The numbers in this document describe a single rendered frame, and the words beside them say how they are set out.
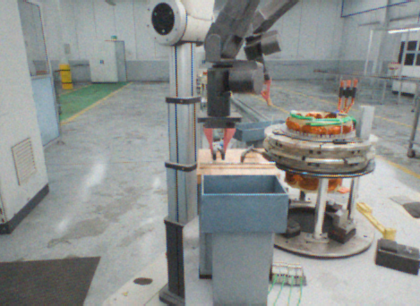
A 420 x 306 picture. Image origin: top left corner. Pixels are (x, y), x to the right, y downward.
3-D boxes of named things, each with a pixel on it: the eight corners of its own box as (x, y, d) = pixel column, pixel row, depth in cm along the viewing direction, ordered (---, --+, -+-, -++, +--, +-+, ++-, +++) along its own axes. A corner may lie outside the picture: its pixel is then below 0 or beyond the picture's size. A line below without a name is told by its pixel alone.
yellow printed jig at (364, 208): (397, 240, 95) (399, 230, 94) (384, 240, 95) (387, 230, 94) (362, 206, 116) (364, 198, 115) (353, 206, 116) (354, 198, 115)
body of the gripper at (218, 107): (241, 124, 71) (243, 92, 68) (197, 125, 70) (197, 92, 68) (237, 120, 77) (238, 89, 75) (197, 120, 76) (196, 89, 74)
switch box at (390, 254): (417, 276, 79) (423, 257, 77) (374, 264, 83) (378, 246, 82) (415, 262, 84) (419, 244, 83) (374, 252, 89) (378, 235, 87)
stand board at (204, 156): (280, 183, 70) (280, 174, 69) (196, 183, 70) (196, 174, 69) (263, 157, 89) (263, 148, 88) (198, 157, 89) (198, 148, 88)
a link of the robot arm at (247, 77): (225, 41, 74) (206, 34, 66) (271, 40, 68) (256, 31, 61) (221, 93, 76) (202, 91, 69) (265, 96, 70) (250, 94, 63)
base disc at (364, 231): (402, 257, 85) (403, 254, 85) (260, 257, 84) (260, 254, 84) (341, 195, 122) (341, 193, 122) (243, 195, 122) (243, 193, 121)
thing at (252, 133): (275, 182, 138) (279, 119, 129) (291, 191, 129) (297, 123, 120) (227, 191, 128) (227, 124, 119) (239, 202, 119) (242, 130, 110)
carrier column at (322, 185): (321, 242, 90) (330, 175, 83) (313, 242, 90) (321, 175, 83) (319, 237, 92) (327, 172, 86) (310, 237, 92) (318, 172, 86)
